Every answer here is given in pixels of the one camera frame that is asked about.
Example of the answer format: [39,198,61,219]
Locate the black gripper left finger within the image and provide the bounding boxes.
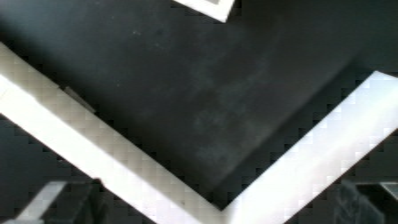
[13,179,107,224]

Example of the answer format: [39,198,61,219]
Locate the white square tabletop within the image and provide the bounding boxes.
[173,0,235,22]

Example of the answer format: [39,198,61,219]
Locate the white U-shaped fence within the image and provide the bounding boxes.
[0,44,398,224]

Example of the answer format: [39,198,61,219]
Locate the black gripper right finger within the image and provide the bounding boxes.
[334,181,398,224]

